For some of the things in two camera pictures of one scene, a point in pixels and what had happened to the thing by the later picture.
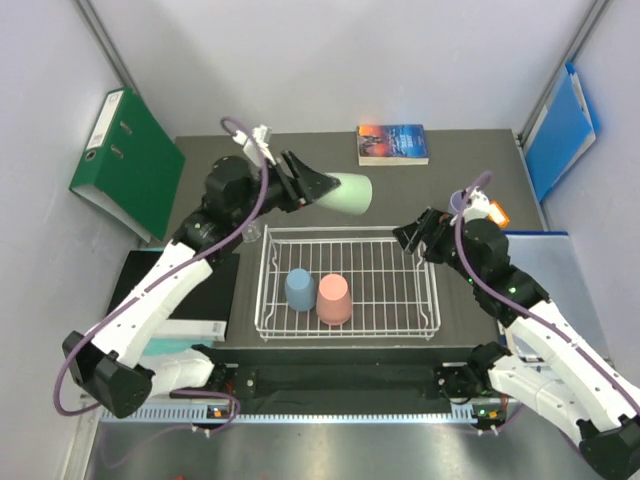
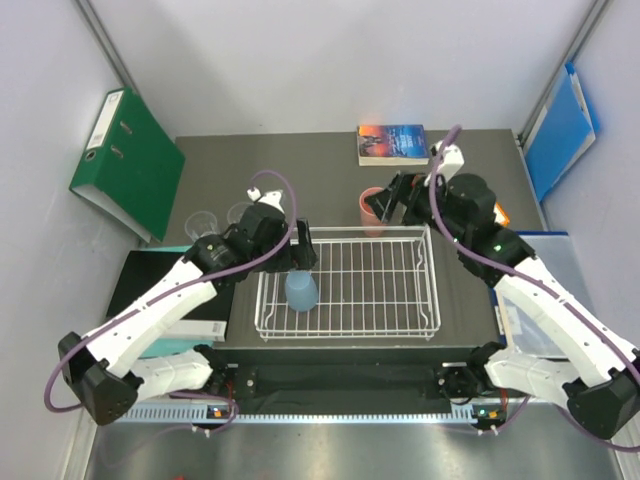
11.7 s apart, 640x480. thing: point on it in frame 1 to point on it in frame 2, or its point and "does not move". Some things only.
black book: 208,300 does not move
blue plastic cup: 300,290 does not move
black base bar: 350,374 does not move
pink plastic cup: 334,300 to 367,216
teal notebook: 159,346 does not move
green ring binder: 131,165 does not move
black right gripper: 432,226 to 417,186
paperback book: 394,144 does not move
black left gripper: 312,184 to 306,255
